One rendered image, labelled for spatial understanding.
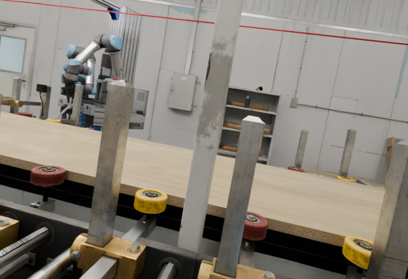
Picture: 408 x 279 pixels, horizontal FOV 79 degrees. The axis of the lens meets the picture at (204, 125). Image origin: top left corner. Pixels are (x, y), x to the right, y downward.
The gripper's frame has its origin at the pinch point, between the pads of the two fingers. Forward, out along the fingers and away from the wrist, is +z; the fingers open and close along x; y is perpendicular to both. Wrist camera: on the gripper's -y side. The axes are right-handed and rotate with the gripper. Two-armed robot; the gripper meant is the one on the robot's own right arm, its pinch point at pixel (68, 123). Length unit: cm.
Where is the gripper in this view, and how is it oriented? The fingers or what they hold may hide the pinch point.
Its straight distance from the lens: 235.8
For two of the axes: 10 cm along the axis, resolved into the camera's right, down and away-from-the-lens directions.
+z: -1.7, 9.8, 0.7
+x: -9.7, -1.8, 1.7
